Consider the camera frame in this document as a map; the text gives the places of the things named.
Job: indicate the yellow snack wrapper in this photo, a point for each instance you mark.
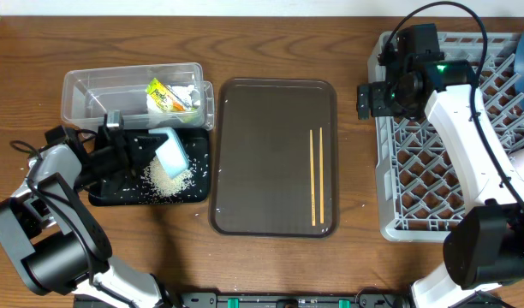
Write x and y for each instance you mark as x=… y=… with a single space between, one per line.
x=162 y=99

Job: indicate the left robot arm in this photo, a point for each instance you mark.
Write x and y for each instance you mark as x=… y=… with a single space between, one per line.
x=53 y=240

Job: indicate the light blue rice bowl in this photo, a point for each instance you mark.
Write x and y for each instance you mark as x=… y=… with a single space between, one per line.
x=171 y=153

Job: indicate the brown serving tray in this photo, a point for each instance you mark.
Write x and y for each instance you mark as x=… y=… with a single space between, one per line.
x=261 y=183

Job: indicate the spilled rice pile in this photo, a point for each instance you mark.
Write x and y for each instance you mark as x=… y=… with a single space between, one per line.
x=165 y=181

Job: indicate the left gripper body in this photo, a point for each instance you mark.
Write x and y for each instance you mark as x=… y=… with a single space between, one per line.
x=115 y=162

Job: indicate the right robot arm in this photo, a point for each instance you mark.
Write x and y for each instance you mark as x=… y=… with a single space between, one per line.
x=486 y=249

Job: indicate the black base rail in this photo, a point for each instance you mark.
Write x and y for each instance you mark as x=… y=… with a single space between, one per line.
x=362 y=300

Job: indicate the black tray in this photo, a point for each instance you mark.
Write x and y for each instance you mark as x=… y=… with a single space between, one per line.
x=100 y=192

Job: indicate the clear plastic waste bin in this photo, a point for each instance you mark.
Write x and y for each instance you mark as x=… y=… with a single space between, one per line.
x=89 y=94

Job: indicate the wooden chopstick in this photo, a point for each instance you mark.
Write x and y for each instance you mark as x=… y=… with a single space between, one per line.
x=312 y=184
x=321 y=178

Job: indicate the grey dishwasher rack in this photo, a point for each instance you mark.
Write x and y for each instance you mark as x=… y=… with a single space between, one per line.
x=419 y=197

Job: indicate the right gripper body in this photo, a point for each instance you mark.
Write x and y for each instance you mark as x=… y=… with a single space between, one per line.
x=383 y=98

